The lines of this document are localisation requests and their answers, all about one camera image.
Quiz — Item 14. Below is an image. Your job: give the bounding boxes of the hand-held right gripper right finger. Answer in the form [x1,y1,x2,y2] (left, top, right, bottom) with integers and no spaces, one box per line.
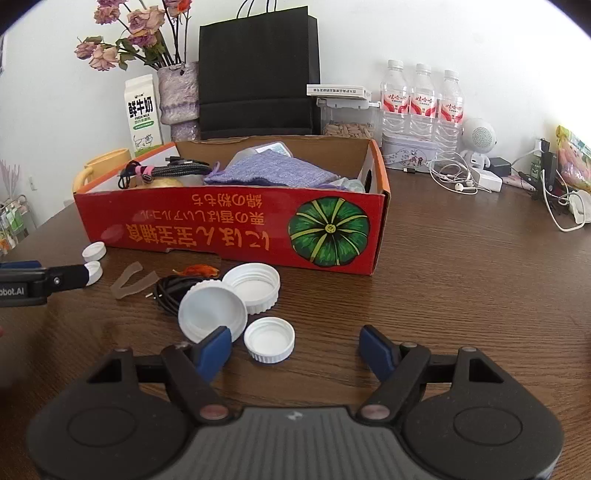
[358,325,504,424]

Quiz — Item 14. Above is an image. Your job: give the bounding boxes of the large smooth white lid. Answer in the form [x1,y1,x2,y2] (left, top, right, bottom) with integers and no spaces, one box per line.
[178,282,248,345]

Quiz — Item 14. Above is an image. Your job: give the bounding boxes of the orange dried petal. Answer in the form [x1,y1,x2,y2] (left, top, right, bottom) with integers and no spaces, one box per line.
[172,264,221,280]

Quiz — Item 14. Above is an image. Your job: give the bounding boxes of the white plug adapter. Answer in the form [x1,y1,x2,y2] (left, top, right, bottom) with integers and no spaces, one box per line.
[568,191,591,223]

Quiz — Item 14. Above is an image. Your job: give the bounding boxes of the purple woven pouch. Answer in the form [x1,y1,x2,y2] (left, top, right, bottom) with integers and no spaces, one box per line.
[203,154,341,188]

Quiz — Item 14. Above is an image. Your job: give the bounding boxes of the white charging cable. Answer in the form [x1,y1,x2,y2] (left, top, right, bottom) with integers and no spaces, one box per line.
[510,147,591,232]

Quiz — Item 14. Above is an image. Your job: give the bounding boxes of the white milk carton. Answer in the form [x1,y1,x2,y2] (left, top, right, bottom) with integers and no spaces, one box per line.
[124,74,163,158]

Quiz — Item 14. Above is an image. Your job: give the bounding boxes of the wire shelf rack with boxes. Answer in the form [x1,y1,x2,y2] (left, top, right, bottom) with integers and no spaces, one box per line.
[0,194,38,257]

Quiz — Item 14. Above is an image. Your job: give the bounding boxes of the medium ribbed white cap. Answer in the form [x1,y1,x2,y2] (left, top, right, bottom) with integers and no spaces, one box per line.
[243,317,296,364]

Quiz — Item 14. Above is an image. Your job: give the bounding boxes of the purple speckled vase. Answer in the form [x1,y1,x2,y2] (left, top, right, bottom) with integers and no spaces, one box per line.
[157,62,201,142]

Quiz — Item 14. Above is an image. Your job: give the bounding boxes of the large ribbed white cap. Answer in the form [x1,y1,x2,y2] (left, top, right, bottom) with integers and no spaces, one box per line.
[222,263,281,316]

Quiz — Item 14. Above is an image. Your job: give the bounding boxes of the dried pink roses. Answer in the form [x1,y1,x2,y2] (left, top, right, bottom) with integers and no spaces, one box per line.
[75,0,195,73]

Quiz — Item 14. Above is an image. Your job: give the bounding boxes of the translucent plastic strip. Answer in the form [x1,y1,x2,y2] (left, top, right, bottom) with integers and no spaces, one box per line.
[110,261,160,301]

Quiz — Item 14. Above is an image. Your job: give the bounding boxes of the clear seed container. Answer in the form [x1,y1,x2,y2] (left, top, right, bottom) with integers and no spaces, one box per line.
[316,97,379,138]

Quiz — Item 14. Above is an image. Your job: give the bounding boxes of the black paper bag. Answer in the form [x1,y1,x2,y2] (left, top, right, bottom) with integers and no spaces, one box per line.
[198,0,321,140]

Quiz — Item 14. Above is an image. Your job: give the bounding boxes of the printed tin box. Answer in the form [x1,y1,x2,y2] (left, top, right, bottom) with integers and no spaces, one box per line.
[381,134,438,173]

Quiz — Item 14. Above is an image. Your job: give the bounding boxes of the black upright stand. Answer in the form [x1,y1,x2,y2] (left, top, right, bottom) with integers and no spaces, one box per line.
[531,138,560,202]

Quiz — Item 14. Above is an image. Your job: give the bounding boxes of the white earphones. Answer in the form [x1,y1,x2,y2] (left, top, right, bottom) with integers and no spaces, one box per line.
[428,154,493,195]

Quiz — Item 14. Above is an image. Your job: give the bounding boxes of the red cardboard box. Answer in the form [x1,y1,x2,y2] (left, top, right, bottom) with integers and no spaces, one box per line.
[74,136,391,277]

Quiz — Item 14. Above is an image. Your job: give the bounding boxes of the thin black cable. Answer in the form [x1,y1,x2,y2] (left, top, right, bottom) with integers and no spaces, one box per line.
[148,274,200,317]

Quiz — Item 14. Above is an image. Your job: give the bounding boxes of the white charger block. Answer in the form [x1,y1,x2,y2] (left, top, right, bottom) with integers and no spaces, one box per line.
[471,171,503,193]

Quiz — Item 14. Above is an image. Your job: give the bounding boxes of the yellow pink snack packet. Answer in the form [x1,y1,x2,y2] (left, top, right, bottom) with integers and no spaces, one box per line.
[555,126,591,193]

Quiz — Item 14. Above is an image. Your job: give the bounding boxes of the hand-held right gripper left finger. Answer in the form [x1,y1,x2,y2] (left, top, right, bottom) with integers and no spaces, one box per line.
[87,326,232,424]

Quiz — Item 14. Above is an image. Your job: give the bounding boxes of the yellow mug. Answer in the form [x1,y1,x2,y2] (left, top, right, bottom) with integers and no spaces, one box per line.
[72,148,133,194]

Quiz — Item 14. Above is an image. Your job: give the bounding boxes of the white robot speaker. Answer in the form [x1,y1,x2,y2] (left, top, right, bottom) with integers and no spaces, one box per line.
[459,117,498,169]

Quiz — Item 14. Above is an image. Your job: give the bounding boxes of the white flat box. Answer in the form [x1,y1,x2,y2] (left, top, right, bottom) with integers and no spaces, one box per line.
[306,84,372,100]

